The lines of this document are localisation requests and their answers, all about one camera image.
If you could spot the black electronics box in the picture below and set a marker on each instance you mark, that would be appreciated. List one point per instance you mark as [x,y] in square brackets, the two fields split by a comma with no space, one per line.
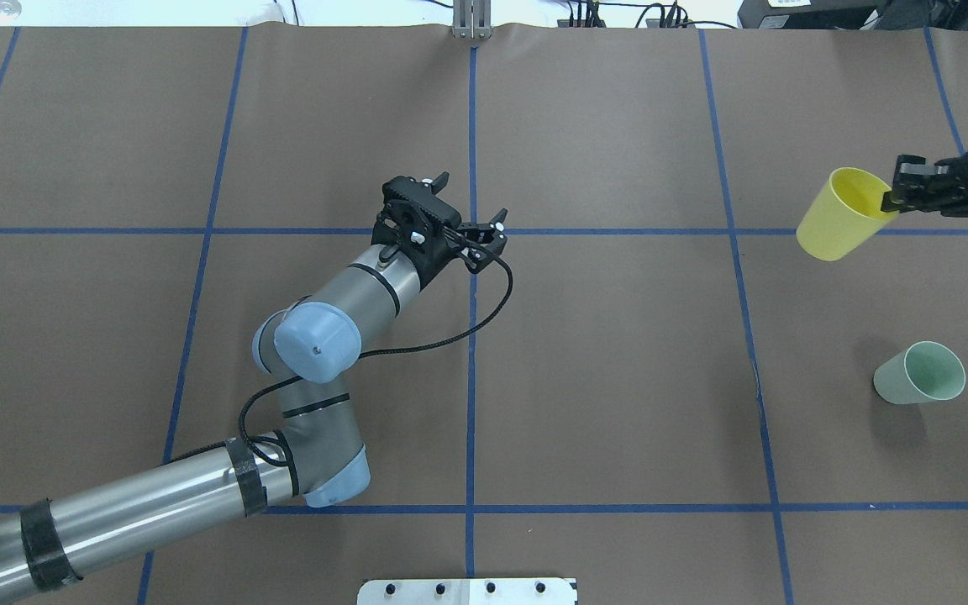
[831,15]

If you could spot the aluminium frame post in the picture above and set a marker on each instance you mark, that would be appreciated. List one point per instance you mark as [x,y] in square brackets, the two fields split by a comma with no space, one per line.
[472,19]

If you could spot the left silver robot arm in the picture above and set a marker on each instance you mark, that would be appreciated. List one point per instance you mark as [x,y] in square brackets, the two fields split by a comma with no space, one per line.
[317,454]

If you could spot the white camera mast pedestal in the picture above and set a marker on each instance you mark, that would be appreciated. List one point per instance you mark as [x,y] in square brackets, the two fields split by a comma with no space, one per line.
[496,590]

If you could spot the yellow plastic cup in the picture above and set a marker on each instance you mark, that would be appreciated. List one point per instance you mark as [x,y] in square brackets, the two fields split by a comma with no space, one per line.
[845,214]

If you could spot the pale green plastic cup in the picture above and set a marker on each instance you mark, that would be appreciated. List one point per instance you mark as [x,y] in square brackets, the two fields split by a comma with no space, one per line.
[924,372]

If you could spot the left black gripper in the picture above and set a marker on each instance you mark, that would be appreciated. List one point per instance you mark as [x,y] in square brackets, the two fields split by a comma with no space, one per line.
[440,256]

